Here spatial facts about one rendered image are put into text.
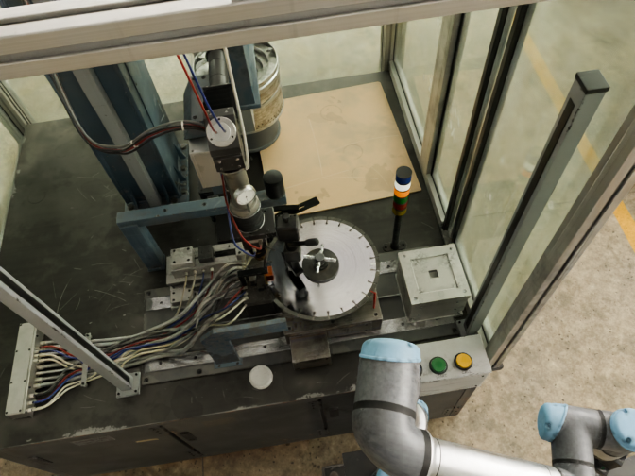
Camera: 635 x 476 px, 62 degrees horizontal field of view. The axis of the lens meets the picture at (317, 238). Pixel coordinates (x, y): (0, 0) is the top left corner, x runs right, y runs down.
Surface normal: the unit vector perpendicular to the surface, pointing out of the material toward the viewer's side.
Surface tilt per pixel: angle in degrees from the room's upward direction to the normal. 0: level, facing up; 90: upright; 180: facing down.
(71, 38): 90
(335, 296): 0
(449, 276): 0
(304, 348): 0
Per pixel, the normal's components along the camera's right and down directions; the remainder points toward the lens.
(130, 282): -0.06, -0.52
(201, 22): 0.15, 0.84
